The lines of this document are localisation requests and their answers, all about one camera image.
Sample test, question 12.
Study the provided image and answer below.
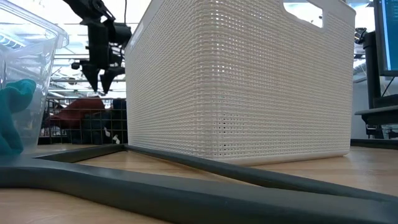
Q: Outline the navy blue cloth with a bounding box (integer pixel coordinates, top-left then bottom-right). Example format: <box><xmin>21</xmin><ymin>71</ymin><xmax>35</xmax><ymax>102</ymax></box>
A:
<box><xmin>63</xmin><ymin>98</ymin><xmax>128</xmax><ymax>145</ymax></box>

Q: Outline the black computer monitor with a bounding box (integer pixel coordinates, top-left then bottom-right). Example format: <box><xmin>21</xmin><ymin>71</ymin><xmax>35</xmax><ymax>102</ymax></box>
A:
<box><xmin>373</xmin><ymin>0</ymin><xmax>398</xmax><ymax>78</ymax></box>

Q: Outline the white perforated plastic basket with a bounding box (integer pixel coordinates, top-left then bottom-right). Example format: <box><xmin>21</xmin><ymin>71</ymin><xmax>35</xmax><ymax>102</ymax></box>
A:
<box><xmin>124</xmin><ymin>0</ymin><xmax>357</xmax><ymax>166</ymax></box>

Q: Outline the wire mesh basket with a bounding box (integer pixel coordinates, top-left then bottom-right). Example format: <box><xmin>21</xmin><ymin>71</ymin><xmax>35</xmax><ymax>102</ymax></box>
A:
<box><xmin>39</xmin><ymin>96</ymin><xmax>128</xmax><ymax>146</ymax></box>

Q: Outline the teal cloth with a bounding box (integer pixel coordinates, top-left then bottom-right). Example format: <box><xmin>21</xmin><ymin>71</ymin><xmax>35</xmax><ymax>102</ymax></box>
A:
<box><xmin>0</xmin><ymin>78</ymin><xmax>37</xmax><ymax>156</ymax></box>

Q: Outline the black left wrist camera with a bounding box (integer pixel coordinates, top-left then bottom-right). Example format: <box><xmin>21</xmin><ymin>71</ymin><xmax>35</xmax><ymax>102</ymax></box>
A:
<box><xmin>107</xmin><ymin>21</ymin><xmax>133</xmax><ymax>47</ymax></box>

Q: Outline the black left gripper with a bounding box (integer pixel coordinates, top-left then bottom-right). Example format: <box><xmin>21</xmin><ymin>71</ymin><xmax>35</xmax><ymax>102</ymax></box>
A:
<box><xmin>80</xmin><ymin>19</ymin><xmax>126</xmax><ymax>95</ymax></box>

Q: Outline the black monitor stand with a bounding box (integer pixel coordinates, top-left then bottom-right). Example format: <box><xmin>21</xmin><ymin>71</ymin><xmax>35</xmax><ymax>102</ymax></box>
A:
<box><xmin>361</xmin><ymin>30</ymin><xmax>384</xmax><ymax>110</ymax></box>

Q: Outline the black aluminium rig frame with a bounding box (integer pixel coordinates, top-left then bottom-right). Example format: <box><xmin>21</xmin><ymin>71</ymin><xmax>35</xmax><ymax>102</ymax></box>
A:
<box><xmin>350</xmin><ymin>138</ymin><xmax>398</xmax><ymax>151</ymax></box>

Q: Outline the grey office desk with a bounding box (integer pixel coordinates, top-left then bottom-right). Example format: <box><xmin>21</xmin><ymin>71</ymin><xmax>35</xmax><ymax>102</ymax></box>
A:
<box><xmin>354</xmin><ymin>95</ymin><xmax>398</xmax><ymax>139</ymax></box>

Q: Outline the clear plastic storage bin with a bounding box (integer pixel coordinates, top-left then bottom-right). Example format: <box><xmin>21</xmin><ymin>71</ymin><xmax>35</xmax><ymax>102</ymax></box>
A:
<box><xmin>0</xmin><ymin>0</ymin><xmax>70</xmax><ymax>156</ymax></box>

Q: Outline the maroon knit cloth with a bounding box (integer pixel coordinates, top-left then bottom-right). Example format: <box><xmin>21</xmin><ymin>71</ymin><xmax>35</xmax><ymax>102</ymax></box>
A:
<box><xmin>49</xmin><ymin>96</ymin><xmax>107</xmax><ymax>130</ymax></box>

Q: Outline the grey clothes hanger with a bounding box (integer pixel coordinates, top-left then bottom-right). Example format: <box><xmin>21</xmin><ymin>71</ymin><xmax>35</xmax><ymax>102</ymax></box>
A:
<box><xmin>0</xmin><ymin>143</ymin><xmax>398</xmax><ymax>224</ymax></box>

